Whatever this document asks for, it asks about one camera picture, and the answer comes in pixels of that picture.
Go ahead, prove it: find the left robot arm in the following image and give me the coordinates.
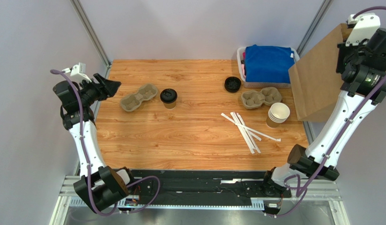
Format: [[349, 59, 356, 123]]
[[51, 69, 133, 216]]

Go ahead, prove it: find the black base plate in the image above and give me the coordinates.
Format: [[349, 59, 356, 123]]
[[118, 169, 325, 207]]

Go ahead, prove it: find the black plastic cup lid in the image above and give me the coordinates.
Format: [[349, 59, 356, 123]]
[[160, 89, 178, 104]]

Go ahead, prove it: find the brown paper bag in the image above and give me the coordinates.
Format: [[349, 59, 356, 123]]
[[289, 23, 351, 122]]

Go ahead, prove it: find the cardboard cup carrier tray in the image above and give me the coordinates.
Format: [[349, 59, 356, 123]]
[[241, 87, 282, 109]]

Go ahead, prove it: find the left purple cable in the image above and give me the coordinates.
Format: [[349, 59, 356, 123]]
[[50, 69, 161, 217]]

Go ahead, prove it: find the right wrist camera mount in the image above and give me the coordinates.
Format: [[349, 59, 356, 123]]
[[345, 13, 380, 47]]

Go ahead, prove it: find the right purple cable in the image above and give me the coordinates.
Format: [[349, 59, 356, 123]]
[[264, 6, 386, 218]]

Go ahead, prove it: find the stack of black lids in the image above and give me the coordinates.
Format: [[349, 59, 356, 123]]
[[224, 76, 241, 93]]

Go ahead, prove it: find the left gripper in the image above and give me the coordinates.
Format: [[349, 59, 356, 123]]
[[78, 74, 121, 106]]

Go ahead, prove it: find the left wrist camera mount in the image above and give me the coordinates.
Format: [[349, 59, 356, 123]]
[[62, 62, 92, 83]]

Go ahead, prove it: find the purple cable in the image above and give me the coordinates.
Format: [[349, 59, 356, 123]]
[[50, 69, 161, 217], [264, 6, 386, 218]]

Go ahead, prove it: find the aluminium frame rail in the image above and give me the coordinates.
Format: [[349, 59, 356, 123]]
[[50, 170, 349, 225]]

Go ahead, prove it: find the brown paper coffee cup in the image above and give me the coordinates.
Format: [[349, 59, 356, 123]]
[[163, 101, 177, 110]]

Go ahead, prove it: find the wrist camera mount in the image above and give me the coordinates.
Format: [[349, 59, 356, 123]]
[[62, 62, 92, 83], [345, 13, 380, 47]]

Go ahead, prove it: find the blue folded cloth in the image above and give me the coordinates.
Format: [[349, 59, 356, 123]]
[[244, 45, 295, 84]]

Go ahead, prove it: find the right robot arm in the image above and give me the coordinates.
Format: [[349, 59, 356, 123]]
[[260, 28, 386, 197]]

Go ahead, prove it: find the white wrapped straw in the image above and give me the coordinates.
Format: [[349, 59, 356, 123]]
[[230, 112, 261, 153], [221, 113, 255, 154], [237, 123, 281, 142]]

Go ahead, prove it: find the white plastic basket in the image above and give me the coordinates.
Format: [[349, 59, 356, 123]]
[[237, 47, 290, 88]]

